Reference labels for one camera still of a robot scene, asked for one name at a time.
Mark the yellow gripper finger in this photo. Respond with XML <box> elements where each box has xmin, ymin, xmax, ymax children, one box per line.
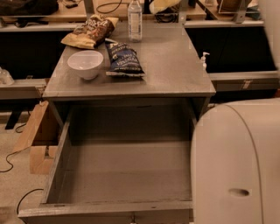
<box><xmin>149</xmin><ymin>0</ymin><xmax>181</xmax><ymax>14</ymax></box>

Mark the blue chip bag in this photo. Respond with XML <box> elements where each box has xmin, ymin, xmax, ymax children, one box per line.
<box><xmin>105</xmin><ymin>38</ymin><xmax>145</xmax><ymax>77</ymax></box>

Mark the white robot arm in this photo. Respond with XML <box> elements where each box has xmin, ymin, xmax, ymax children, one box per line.
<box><xmin>191</xmin><ymin>97</ymin><xmax>280</xmax><ymax>224</ymax></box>

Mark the brown yellow chip bag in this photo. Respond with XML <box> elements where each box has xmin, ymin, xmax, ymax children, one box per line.
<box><xmin>61</xmin><ymin>14</ymin><xmax>119</xmax><ymax>49</ymax></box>

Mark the grey cabinet counter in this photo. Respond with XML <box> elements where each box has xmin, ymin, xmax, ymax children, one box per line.
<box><xmin>44</xmin><ymin>21</ymin><xmax>215</xmax><ymax>124</ymax></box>

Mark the black bag on desk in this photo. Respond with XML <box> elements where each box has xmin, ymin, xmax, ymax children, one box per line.
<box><xmin>0</xmin><ymin>0</ymin><xmax>59</xmax><ymax>16</ymax></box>

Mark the grey open drawer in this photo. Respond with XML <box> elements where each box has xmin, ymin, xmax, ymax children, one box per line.
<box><xmin>19</xmin><ymin>102</ymin><xmax>192</xmax><ymax>224</ymax></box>

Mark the clear water bottle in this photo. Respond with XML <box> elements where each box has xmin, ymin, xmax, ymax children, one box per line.
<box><xmin>128</xmin><ymin>0</ymin><xmax>142</xmax><ymax>42</ymax></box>

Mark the white pump dispenser bottle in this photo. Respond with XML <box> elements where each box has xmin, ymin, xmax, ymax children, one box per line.
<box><xmin>200</xmin><ymin>52</ymin><xmax>210</xmax><ymax>71</ymax></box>

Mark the white bowl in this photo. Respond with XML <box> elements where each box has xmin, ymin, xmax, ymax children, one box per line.
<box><xmin>67</xmin><ymin>50</ymin><xmax>103</xmax><ymax>80</ymax></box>

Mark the clear plastic container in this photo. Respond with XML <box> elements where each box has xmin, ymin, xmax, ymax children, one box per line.
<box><xmin>0</xmin><ymin>67</ymin><xmax>14</xmax><ymax>86</ymax></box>

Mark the cardboard box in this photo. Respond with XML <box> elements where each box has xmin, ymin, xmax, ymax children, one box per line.
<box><xmin>13</xmin><ymin>101</ymin><xmax>60</xmax><ymax>175</ymax></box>

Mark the black floor cable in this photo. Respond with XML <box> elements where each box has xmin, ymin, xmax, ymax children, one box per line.
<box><xmin>0</xmin><ymin>122</ymin><xmax>45</xmax><ymax>217</ymax></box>

